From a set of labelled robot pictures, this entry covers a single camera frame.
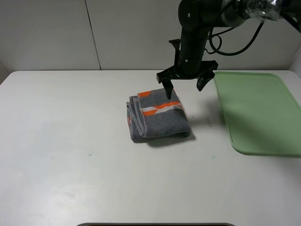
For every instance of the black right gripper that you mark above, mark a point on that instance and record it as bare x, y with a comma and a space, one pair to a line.
187, 70

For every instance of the grey towel with orange pattern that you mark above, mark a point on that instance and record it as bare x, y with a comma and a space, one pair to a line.
151, 114

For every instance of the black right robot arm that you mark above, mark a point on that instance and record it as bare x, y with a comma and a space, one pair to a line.
198, 18

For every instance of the light green plastic tray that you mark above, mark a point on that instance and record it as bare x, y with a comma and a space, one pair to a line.
260, 113

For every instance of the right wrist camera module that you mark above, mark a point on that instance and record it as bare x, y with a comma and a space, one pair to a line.
176, 43

